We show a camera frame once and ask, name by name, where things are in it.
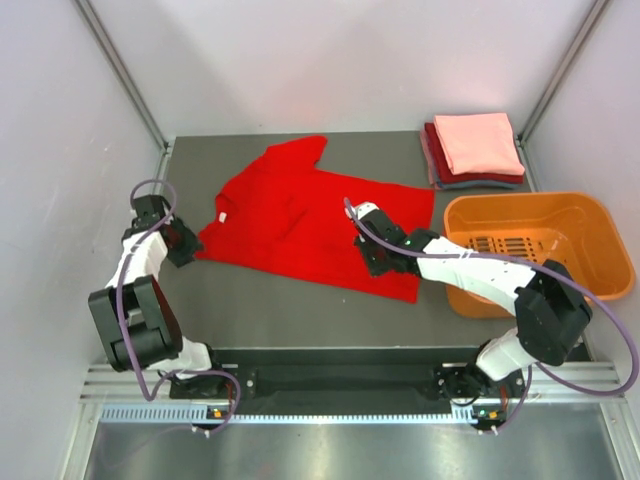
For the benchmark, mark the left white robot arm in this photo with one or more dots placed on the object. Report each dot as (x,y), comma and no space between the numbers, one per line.
(133,316)

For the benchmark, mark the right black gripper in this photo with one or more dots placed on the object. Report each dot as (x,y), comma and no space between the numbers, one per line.
(374,270)

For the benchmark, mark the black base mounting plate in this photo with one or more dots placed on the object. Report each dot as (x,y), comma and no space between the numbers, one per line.
(343,404)

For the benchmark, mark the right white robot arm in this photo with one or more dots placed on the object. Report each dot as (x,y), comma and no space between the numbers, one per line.
(551,314)

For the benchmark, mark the left aluminium frame post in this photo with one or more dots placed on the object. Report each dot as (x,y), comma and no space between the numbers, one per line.
(102,38)

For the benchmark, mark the aluminium frame post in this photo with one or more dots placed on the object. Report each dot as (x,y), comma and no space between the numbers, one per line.
(596,12)
(102,38)

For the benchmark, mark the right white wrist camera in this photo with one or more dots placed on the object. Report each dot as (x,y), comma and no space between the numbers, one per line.
(360,211)

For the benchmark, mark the folded dark red t shirt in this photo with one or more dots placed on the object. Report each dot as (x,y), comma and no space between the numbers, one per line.
(437,154)

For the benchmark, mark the orange plastic basket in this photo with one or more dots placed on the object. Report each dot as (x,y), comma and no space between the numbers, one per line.
(571,228)

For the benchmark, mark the right aluminium frame post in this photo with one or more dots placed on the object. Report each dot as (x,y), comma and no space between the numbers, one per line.
(596,12)

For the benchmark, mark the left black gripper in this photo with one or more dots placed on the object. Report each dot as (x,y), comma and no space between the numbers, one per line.
(184,256)

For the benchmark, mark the folded pink t shirt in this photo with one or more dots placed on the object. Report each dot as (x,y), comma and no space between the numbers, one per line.
(478,143)

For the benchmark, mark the aluminium rail profile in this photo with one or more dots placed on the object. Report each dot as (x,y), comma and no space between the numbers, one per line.
(431,381)

